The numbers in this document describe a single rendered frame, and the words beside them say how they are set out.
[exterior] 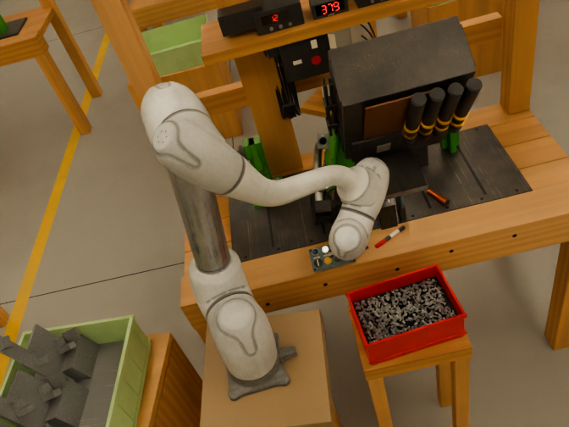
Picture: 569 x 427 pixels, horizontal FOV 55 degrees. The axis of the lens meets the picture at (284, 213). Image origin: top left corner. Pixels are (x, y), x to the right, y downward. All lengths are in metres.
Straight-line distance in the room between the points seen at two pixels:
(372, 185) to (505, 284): 1.59
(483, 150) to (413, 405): 1.14
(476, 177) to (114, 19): 1.39
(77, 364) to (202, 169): 1.08
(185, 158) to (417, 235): 1.07
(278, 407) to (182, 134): 0.87
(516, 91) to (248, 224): 1.20
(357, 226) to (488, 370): 1.40
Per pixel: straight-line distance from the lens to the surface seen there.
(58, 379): 1.97
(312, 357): 1.69
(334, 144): 1.83
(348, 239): 1.44
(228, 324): 1.47
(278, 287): 1.93
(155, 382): 1.99
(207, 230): 1.44
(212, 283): 1.56
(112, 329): 2.04
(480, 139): 2.33
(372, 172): 1.51
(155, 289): 3.37
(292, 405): 1.63
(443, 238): 1.95
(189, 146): 1.09
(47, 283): 3.84
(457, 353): 1.82
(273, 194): 1.25
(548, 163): 2.26
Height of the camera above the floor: 2.35
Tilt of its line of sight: 43 degrees down
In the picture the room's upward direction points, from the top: 18 degrees counter-clockwise
